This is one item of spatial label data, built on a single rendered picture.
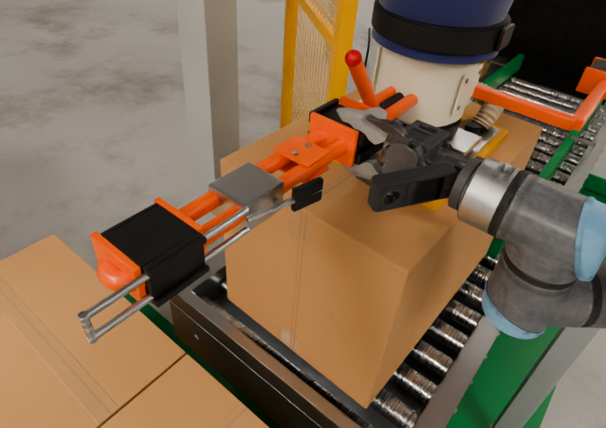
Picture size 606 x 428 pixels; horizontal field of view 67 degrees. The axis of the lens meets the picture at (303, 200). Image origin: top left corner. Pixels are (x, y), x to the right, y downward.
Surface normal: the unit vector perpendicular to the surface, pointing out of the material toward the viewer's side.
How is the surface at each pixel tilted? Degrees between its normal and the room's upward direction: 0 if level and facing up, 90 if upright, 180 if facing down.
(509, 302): 91
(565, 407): 0
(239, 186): 0
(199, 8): 90
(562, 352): 90
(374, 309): 90
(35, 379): 0
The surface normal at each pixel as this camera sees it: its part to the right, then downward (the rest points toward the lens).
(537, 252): -0.71, 0.45
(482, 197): -0.54, 0.07
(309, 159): 0.07, -0.78
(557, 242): -0.61, 0.33
